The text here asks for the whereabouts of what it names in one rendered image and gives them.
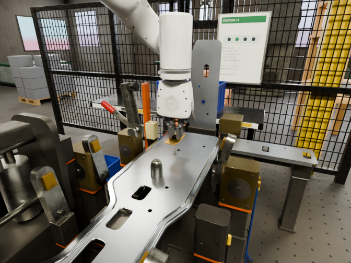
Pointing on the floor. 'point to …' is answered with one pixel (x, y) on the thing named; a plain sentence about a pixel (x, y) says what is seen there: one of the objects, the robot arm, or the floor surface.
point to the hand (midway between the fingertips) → (175, 131)
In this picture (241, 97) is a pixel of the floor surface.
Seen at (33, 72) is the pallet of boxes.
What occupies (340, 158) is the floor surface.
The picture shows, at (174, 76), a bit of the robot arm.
